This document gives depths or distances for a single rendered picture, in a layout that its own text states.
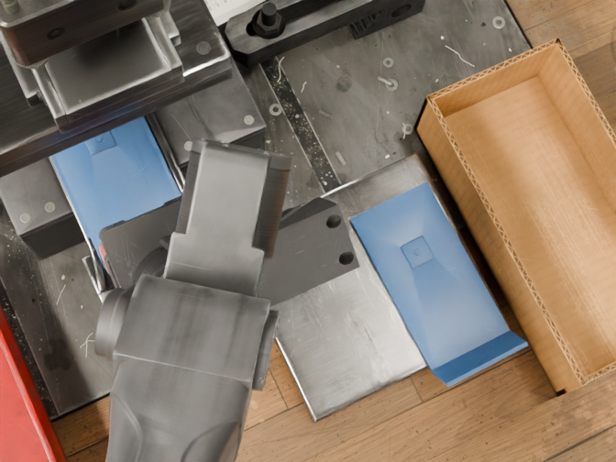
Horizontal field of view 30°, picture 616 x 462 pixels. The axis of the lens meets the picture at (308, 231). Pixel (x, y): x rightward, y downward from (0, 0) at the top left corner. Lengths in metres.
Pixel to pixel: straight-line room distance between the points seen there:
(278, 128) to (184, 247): 0.36
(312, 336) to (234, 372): 0.36
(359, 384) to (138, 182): 0.23
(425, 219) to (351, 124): 0.11
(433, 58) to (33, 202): 0.36
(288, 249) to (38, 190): 0.24
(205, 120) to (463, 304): 0.25
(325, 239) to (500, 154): 0.30
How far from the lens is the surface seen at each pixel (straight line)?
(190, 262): 0.61
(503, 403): 0.93
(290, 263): 0.70
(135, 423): 0.53
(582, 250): 0.96
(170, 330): 0.55
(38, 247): 0.91
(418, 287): 0.91
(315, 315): 0.90
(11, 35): 0.60
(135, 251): 0.73
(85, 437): 0.92
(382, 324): 0.90
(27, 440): 0.92
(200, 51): 0.72
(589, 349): 0.95
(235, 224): 0.61
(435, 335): 0.90
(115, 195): 0.85
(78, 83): 0.68
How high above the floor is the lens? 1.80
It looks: 75 degrees down
